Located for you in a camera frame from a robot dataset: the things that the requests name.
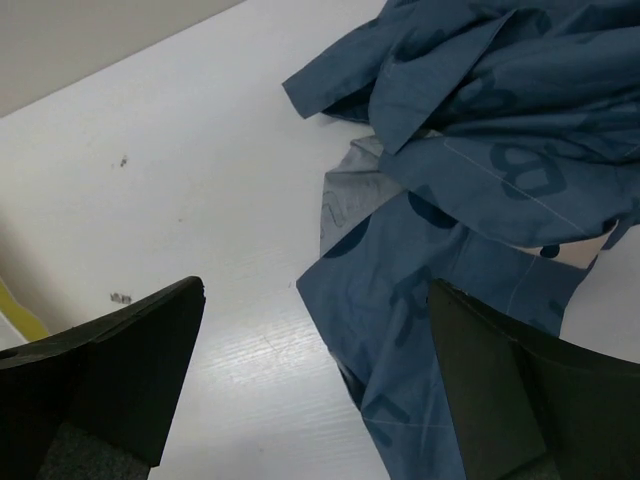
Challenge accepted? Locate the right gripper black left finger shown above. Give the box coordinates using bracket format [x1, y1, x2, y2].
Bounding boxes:
[1, 276, 205, 479]

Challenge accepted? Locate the blue cartoon print pillowcase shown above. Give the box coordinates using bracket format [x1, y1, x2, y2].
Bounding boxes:
[283, 1, 639, 479]

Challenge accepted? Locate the white pillow with yellow edge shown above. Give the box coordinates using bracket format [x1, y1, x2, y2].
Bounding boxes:
[0, 281, 49, 342]

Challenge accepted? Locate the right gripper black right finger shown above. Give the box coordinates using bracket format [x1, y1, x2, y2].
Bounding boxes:
[427, 279, 639, 479]

